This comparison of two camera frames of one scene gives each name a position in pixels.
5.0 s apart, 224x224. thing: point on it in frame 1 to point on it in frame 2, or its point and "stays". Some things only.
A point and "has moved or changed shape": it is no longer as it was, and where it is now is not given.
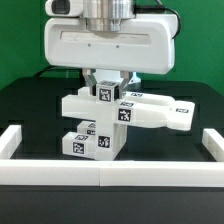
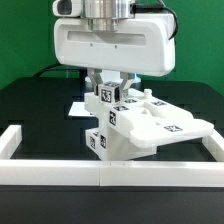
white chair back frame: [133, 108] has moved or changed shape
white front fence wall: [112, 173] stays
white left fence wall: [10, 139] stays
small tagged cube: [105, 92] stays
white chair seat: [110, 138] has moved or changed shape
